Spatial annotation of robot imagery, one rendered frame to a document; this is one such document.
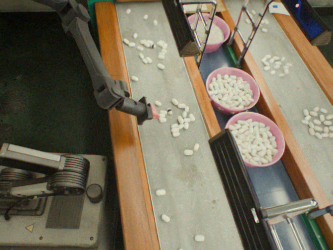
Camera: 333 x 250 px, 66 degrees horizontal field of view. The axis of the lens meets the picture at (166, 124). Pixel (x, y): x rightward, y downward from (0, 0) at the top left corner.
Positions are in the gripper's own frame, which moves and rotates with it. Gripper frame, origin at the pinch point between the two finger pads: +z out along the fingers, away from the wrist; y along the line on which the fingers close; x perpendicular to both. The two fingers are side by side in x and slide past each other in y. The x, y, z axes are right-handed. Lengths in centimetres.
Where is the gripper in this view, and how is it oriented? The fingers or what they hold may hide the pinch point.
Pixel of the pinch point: (157, 116)
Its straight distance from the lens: 106.9
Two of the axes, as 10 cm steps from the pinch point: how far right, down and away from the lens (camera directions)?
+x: -6.9, 4.8, 5.4
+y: -2.0, -8.4, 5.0
